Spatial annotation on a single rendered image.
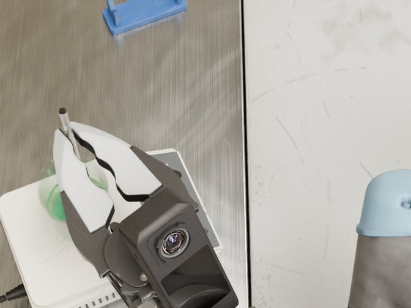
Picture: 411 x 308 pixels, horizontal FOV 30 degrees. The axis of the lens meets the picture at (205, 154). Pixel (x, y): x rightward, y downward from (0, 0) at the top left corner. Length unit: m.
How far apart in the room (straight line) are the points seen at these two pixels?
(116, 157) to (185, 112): 0.32
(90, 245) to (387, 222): 0.21
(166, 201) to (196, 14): 0.51
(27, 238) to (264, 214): 0.26
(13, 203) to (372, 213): 0.37
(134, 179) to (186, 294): 0.11
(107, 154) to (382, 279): 0.22
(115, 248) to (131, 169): 0.06
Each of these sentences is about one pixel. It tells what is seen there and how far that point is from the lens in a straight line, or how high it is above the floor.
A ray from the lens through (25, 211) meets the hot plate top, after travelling 0.77.
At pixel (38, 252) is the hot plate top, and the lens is 0.75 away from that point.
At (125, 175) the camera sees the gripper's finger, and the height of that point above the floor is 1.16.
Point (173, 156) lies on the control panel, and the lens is 0.83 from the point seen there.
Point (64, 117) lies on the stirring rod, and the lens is 0.57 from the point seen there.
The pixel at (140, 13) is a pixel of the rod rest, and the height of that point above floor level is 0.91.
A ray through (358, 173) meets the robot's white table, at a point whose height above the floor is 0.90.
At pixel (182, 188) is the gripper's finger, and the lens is 0.57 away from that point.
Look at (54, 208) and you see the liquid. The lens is 0.73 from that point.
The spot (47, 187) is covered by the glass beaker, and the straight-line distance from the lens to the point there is 0.72.
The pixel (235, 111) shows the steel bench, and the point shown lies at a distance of 0.90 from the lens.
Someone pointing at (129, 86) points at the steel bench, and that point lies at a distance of 0.91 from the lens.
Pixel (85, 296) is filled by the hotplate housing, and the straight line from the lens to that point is 0.76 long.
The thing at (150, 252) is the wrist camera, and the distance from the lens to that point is 0.48.
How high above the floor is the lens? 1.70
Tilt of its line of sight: 67 degrees down
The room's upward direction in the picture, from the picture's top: 7 degrees clockwise
